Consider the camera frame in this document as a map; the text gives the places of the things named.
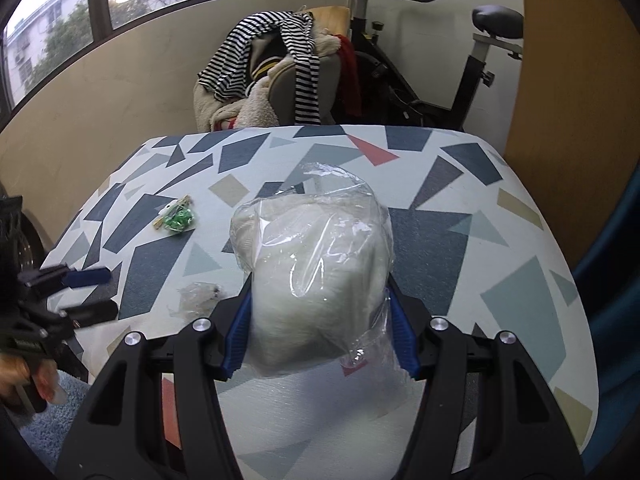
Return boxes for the clear bag of white cotton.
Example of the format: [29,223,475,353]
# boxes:
[229,161,396,380]

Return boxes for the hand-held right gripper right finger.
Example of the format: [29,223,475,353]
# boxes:
[385,277,586,480]

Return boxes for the black yellow striped garment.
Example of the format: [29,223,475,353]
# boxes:
[250,52,291,81]

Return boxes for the person's left hand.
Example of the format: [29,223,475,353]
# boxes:
[0,355,68,406]

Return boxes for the black white striped shirt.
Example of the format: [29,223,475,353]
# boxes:
[197,10,322,126]

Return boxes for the small crumpled clear plastic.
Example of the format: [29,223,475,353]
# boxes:
[170,281,226,317]

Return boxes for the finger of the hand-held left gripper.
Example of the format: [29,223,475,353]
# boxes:
[20,266,112,291]
[50,301,118,328]

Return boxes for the blue carpet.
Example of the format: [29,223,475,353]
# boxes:
[15,375,101,476]

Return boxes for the red cloth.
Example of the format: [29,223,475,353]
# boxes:
[335,34,363,117]

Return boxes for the green candy packet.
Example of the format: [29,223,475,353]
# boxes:
[153,197,197,235]

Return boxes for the beige fleece blanket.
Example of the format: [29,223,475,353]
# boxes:
[194,67,281,133]

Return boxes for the wooden panel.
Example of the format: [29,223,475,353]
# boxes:
[504,0,640,171]

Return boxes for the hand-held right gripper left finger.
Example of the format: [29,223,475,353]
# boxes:
[57,280,253,480]

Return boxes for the tan chair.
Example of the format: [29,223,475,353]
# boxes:
[270,5,351,126]

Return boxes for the black exercise bike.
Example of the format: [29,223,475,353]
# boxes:
[324,0,525,132]

